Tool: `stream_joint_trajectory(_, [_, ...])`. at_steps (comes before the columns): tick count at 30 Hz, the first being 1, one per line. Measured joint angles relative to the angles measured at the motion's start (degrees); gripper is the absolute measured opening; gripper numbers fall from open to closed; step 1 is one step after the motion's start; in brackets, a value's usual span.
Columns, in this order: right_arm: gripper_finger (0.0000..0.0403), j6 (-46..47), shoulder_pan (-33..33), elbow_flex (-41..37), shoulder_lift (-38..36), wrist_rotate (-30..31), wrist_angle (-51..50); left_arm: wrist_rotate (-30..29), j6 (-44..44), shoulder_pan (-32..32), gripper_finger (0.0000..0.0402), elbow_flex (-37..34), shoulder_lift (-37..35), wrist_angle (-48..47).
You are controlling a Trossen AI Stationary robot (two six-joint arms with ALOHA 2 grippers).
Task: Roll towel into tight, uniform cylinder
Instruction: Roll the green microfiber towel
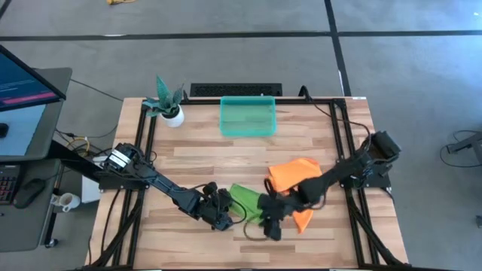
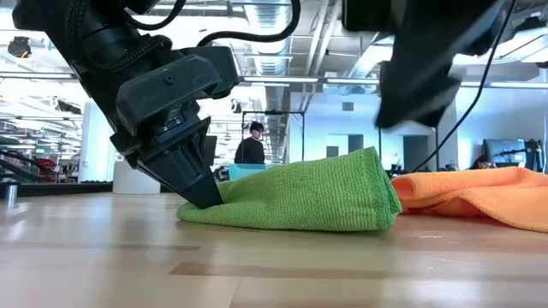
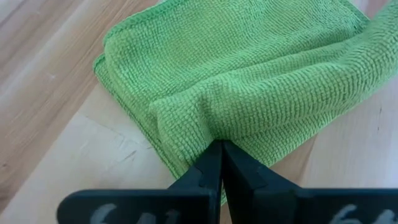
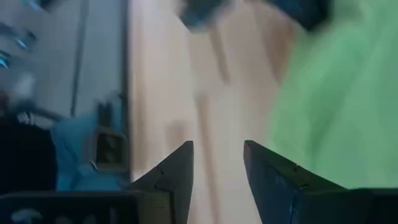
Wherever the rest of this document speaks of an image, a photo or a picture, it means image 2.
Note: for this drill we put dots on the person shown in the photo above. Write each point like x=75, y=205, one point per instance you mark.
x=481, y=162
x=250, y=149

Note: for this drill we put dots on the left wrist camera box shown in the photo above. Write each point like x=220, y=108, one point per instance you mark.
x=224, y=64

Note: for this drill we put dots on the orange microfibre towel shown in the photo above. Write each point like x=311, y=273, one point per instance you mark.
x=471, y=192

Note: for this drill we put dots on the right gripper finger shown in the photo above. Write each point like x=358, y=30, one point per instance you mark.
x=411, y=98

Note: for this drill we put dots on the white building column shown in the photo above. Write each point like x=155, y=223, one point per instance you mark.
x=92, y=145

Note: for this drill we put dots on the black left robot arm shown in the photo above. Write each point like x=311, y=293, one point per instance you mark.
x=64, y=25

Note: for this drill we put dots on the red equipment rack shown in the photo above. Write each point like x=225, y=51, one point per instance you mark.
x=43, y=167

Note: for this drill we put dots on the green microfibre towel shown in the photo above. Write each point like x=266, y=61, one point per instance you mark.
x=299, y=192

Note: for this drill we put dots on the silver metal post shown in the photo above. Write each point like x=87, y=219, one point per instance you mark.
x=10, y=192

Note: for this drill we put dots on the teal translucent plastic bin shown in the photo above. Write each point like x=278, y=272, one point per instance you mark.
x=246, y=171

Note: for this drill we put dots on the black monitor on stand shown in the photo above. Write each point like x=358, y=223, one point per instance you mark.
x=212, y=149

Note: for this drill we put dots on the silver ventilation duct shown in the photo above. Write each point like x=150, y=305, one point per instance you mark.
x=269, y=64

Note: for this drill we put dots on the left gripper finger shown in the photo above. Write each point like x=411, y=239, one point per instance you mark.
x=188, y=179

